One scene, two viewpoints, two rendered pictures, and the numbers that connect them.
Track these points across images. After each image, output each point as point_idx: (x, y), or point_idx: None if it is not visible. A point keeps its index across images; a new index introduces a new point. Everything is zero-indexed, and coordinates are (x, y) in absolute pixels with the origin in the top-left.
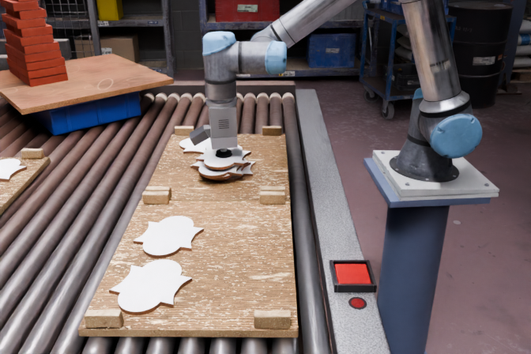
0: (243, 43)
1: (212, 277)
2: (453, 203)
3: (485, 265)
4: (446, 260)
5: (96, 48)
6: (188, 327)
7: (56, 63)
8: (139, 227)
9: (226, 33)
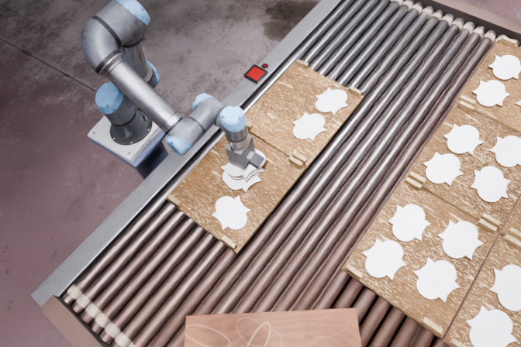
0: (221, 106)
1: (306, 94)
2: None
3: (24, 244)
4: (36, 268)
5: None
6: (328, 78)
7: None
8: (318, 142)
9: (227, 110)
